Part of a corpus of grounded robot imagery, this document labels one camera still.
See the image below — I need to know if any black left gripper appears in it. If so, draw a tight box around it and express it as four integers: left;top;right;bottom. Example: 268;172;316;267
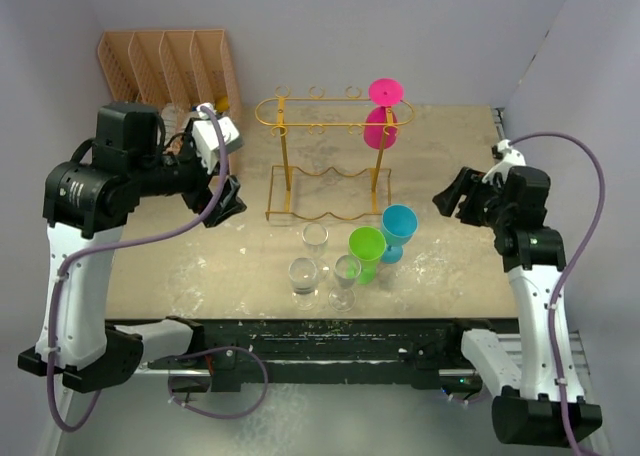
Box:
131;118;247;226

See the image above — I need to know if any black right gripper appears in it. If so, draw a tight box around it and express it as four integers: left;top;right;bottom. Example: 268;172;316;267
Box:
432;166;511;230

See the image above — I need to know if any blue plastic wine glass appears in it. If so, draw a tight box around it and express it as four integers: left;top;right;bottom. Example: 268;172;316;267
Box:
381;204;418;264

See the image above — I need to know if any green plastic wine glass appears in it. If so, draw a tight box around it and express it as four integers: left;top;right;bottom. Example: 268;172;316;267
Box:
348;226;386;285

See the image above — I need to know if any pink plastic wine glass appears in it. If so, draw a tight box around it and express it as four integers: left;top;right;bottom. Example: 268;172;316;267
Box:
363;78;404;149

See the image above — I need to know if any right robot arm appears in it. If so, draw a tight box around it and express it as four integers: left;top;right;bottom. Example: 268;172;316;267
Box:
433;166;602;448

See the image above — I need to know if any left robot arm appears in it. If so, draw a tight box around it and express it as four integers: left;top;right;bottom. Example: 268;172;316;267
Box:
18;102;245;393

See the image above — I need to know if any clear wine glass rear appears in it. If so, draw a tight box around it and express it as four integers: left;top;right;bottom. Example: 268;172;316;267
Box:
302;222;330;281

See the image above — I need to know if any clear wine glass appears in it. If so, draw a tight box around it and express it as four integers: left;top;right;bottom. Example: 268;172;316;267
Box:
288;258;319;310
302;222;330;281
328;255;361;312

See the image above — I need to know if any clear wine glass front left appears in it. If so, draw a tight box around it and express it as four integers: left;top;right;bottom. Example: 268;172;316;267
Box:
288;258;319;310

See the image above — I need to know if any clear wine glass front right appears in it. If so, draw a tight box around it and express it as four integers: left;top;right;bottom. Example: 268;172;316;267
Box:
328;255;361;312

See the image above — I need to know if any yellow sponge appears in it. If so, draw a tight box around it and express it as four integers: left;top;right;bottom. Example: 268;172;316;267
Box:
214;96;230;113

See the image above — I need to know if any peach plastic desk organizer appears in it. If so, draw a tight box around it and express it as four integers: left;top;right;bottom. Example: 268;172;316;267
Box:
97;29;243;122

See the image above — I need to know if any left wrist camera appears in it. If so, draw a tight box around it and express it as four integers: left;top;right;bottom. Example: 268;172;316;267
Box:
191;103;244;173

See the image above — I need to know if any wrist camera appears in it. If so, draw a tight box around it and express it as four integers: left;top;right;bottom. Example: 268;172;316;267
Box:
191;103;244;173
482;139;526;187

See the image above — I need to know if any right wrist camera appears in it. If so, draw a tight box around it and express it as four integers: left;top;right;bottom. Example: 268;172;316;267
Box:
482;139;526;187

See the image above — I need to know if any gold wire wine glass rack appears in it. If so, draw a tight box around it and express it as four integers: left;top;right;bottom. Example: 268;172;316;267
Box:
254;86;416;222

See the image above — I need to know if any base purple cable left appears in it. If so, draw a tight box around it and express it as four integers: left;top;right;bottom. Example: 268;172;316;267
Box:
167;348;270;420

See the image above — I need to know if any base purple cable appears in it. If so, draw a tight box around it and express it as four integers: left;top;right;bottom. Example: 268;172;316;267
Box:
167;348;270;420
447;385;494;408

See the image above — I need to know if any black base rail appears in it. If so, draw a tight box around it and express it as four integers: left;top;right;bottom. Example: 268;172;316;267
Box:
137;318;518;392

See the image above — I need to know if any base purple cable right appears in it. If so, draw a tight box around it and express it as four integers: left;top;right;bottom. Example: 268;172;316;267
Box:
447;385;494;408

